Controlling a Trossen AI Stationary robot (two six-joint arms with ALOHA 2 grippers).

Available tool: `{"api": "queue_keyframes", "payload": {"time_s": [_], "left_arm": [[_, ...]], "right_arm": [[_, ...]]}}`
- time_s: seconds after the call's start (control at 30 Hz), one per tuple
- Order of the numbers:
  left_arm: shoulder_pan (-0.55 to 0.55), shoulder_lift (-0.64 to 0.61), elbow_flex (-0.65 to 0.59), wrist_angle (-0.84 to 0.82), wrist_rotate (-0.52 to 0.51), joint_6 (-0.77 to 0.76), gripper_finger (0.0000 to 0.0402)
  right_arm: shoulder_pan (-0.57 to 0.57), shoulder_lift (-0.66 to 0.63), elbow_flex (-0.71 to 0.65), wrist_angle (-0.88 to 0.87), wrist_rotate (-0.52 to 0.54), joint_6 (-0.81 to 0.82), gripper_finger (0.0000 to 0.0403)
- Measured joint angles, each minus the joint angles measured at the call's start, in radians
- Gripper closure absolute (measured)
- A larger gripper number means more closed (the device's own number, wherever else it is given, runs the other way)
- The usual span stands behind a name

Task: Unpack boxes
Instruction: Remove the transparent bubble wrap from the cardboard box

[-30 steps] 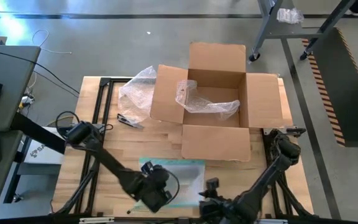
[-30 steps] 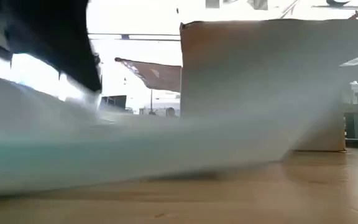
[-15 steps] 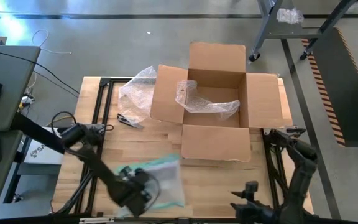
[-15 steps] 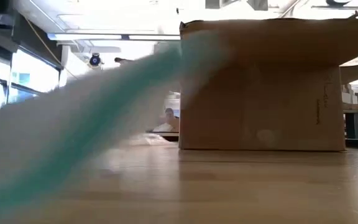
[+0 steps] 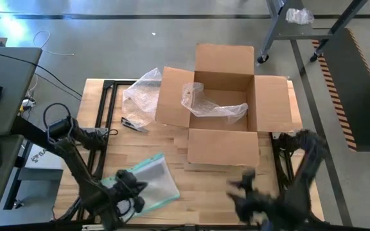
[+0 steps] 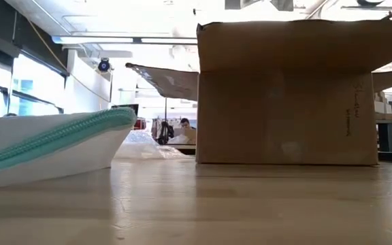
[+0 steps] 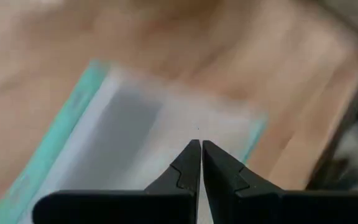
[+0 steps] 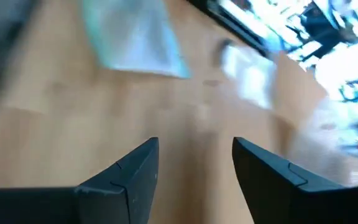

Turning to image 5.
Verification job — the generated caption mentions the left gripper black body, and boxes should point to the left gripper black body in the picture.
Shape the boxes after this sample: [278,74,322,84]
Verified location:
[106,182,146,214]

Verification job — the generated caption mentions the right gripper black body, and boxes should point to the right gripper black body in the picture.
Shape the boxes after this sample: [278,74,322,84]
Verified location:
[231,189,281,225]

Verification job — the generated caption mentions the clear teal-edged zip pouch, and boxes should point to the clear teal-edged zip pouch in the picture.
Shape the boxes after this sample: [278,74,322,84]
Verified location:
[100,152,181,223]

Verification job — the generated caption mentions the brown cardboard box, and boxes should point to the brown cardboard box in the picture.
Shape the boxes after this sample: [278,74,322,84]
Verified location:
[155,43,303,167]

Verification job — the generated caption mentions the grey box cutter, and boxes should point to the grey box cutter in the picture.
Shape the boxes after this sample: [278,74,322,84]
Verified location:
[120,117,150,133]

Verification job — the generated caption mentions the white box with logo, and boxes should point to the white box with logo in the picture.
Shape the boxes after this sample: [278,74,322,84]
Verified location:
[24,130,76,171]

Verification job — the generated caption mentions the black diagonal support bar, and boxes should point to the black diagonal support bar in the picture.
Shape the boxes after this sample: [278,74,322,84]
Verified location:
[10,115,71,158]

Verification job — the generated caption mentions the white power adapter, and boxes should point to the white power adapter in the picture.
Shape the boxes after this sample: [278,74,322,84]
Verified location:
[19,96,37,113]

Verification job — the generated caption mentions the black mat orange-striped edge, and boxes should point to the black mat orange-striped edge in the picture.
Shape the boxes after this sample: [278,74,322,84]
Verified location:
[312,28,370,152]

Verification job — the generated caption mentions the grey metal cart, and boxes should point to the grey metal cart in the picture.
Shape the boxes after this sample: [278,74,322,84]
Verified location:
[257,0,370,64]

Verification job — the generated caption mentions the grey desk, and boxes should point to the grey desk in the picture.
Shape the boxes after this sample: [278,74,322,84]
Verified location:
[0,46,43,227]

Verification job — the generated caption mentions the crumpled clear plastic bag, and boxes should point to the crumpled clear plastic bag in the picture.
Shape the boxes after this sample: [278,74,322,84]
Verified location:
[285,8,315,26]

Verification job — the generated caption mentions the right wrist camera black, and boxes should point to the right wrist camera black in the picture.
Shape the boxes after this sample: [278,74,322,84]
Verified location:
[242,169,257,184]

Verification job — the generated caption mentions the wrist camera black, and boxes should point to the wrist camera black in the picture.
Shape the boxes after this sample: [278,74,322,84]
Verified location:
[116,169,138,186]
[242,169,257,184]

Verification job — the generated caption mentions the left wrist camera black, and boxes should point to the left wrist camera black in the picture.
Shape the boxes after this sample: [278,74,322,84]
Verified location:
[116,169,138,186]

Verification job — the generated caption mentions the silver bracket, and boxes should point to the silver bracket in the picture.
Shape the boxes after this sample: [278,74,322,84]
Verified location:
[81,223,109,231]

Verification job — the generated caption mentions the black desk cable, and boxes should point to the black desk cable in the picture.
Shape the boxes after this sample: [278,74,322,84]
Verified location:
[0,47,83,101]

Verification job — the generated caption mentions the white floor cable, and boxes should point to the white floor cable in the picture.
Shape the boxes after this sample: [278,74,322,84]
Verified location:
[32,30,75,57]

